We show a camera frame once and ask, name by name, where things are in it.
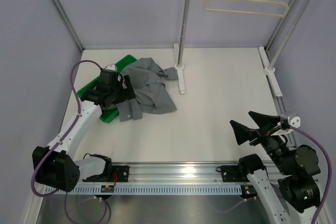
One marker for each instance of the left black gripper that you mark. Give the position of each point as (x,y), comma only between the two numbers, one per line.
(126,94)

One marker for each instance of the aluminium mounting rail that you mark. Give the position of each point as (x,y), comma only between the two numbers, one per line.
(169,173)

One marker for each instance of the grey button-up shirt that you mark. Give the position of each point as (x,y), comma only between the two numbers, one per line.
(151,95)

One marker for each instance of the white slotted cable duct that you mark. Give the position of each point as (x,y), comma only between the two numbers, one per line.
(125,189)

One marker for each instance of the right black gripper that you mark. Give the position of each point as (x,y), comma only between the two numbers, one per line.
(265,122)

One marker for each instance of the cream hanger with metal hook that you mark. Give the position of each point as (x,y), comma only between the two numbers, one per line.
(267,8)

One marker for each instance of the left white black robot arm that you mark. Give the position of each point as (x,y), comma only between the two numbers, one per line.
(54,165)

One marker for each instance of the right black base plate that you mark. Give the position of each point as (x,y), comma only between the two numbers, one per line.
(232,173)

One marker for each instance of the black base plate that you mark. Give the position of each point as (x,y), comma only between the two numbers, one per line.
(232,173)
(120,173)

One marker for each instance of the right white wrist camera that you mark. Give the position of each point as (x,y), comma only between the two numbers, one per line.
(287,121)

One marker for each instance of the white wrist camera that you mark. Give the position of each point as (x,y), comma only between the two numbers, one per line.
(287,121)
(111,67)

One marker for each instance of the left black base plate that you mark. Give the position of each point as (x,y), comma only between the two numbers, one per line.
(120,173)

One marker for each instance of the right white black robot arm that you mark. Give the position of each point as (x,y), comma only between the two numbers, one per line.
(298,167)

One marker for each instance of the aluminium frame post left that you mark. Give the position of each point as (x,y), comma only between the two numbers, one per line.
(65,19)

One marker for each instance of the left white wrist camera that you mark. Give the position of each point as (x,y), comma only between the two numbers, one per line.
(111,67)

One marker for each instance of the green plastic tray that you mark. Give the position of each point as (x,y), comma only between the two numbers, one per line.
(108,115)

